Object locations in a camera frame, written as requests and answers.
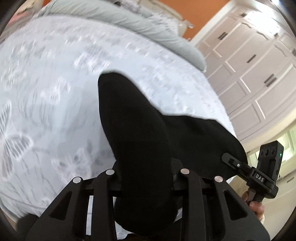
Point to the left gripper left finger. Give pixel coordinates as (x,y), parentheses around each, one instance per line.
(84,210)

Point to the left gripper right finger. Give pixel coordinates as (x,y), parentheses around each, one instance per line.
(211,210)

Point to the black pants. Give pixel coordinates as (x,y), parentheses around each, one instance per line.
(145,142)

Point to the right hand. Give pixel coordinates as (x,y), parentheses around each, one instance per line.
(257,207)

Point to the grey butterfly bedspread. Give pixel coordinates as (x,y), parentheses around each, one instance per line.
(50,125)

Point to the white wardrobe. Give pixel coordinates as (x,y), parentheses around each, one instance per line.
(251,66)

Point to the grey rolled duvet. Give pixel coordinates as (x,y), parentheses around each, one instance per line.
(109,13)

